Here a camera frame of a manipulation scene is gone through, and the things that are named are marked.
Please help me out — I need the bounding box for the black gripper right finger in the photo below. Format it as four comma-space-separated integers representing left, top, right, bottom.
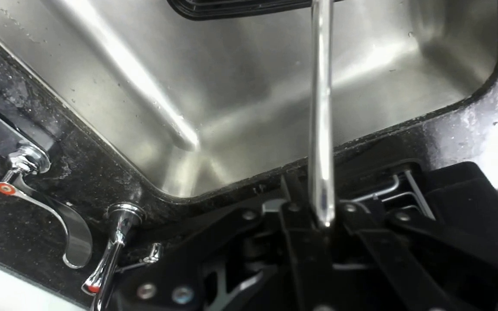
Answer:
320, 197, 498, 311

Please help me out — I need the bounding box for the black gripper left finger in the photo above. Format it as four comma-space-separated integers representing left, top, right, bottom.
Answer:
113, 174, 333, 311

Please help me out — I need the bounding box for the silver butter knife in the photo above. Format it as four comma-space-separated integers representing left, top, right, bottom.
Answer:
308, 0, 339, 230

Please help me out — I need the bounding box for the stainless steel sink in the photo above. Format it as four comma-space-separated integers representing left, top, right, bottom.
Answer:
0, 0, 498, 205

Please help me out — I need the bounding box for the chrome faucet lever handle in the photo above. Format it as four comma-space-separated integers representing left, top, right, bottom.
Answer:
0, 143, 96, 271
82, 200, 148, 311

